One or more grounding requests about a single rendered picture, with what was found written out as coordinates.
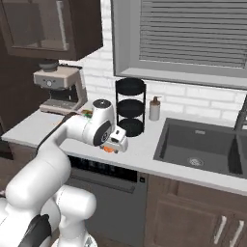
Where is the silver cupboard door handle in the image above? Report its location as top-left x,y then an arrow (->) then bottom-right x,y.
229,219 -> 245,247
213,214 -> 228,246

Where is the brown drawer front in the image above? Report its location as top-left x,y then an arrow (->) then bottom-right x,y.
7,142 -> 41,169

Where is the black three-tier stand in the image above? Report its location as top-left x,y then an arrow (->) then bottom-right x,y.
115,77 -> 148,139

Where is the grey dishwasher handle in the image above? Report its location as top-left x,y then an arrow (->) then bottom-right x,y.
69,167 -> 138,195

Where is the dark brown tall cupboard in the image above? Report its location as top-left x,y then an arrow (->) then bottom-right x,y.
0,32 -> 49,160

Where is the dark brown wall cupboard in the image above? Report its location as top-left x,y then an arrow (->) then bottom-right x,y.
0,0 -> 104,62

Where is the beige coffee machine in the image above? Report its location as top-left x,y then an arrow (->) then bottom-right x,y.
33,62 -> 89,116

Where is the brown cupboard door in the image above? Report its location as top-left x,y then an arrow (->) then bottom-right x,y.
225,211 -> 247,247
144,192 -> 230,247

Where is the dark grey sink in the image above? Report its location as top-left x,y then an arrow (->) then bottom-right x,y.
152,117 -> 247,179

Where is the dark grey tap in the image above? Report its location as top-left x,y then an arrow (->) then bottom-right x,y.
233,96 -> 247,131

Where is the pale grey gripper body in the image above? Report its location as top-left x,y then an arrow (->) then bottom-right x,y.
108,136 -> 129,154

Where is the small colourful packet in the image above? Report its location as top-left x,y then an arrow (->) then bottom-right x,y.
79,109 -> 95,118

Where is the grey window with blinds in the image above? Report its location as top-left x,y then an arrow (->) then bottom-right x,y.
110,0 -> 247,91

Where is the white soap dispenser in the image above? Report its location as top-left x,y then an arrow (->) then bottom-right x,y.
149,96 -> 162,123

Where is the silver wall cupboard handle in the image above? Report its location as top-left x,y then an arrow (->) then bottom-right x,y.
56,0 -> 69,51

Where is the grey dishwasher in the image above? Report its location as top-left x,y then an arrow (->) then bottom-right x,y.
63,155 -> 150,247

